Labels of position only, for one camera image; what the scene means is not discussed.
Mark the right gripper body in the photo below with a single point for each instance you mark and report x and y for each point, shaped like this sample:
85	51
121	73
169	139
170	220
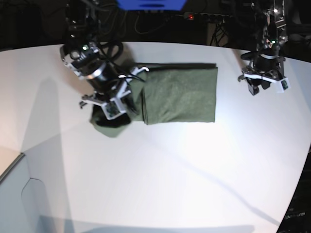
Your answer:
109	84

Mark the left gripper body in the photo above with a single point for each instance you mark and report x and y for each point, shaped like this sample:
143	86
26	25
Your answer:
264	78

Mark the green t-shirt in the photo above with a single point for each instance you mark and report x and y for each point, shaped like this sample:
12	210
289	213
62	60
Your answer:
169	93

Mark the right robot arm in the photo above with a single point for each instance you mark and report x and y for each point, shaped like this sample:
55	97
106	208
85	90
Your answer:
94	62

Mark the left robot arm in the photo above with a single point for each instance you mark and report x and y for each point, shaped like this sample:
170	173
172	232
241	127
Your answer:
271	33

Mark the white power strip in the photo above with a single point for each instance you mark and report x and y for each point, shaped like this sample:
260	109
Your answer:
207	18

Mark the blue plastic bin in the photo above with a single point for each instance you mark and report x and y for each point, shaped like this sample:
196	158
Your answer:
137	5

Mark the grey cardboard box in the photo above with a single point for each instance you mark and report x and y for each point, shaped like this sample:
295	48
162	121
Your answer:
33	197

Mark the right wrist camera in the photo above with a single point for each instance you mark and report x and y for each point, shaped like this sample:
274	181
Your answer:
113	109

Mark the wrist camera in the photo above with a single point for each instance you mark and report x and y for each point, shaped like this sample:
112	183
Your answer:
283	85
113	109

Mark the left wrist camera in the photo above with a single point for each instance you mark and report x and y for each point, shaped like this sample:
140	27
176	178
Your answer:
283	85

